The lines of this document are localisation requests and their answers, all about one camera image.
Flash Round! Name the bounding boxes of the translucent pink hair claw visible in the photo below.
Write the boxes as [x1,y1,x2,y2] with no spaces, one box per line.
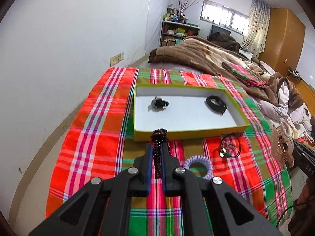
[271,120,294,169]

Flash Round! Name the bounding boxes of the black elastic cord with charms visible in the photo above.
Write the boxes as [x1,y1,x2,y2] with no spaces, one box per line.
[216,132,243,158]

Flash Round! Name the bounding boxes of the purple spiral hair tie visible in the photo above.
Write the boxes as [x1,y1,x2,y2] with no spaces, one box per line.
[182,154,214,180]

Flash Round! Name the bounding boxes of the dark red bead bracelet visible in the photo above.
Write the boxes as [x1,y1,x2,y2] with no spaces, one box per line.
[149,128,172,180]

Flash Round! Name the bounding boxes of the person's right hand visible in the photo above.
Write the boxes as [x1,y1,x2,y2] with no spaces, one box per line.
[287,178,315,236]

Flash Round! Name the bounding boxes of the white pink bedding pile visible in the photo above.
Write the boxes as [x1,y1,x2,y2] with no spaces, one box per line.
[250,65,314,142]

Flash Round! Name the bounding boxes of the folded plaid cloth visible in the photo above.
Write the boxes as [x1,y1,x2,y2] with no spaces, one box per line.
[222,62,267,88]

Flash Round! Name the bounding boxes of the black wristband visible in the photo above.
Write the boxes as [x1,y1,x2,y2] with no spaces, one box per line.
[206,95,227,114]

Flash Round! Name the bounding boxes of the yellow-green shallow box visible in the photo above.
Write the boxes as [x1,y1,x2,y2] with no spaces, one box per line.
[133,84,250,142]

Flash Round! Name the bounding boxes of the wooden wardrobe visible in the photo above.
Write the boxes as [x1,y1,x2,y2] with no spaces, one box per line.
[259,7,305,77]

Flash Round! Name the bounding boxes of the patterned curtain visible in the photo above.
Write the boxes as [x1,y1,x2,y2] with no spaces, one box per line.
[240,0,271,57]

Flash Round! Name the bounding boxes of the brown fleece blanket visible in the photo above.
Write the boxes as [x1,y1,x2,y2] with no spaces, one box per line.
[147,35,303,109]

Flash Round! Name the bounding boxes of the dark jacket on chair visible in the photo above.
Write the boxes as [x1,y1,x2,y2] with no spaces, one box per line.
[207,25,240,53]

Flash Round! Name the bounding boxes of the window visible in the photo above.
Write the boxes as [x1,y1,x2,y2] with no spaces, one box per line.
[200,0,249,36]

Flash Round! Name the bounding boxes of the cluttered wooden shelf unit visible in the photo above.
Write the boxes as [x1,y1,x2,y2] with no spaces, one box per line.
[160,4,201,46]

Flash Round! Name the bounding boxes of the dried flower branches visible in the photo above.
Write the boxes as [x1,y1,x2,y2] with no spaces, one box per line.
[178,0,200,18]

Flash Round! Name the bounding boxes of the black hair tie with beads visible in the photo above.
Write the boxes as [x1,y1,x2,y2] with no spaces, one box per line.
[148,95,170,111]

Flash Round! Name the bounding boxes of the wall socket plate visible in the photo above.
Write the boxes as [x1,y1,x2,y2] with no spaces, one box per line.
[109,52,124,67]

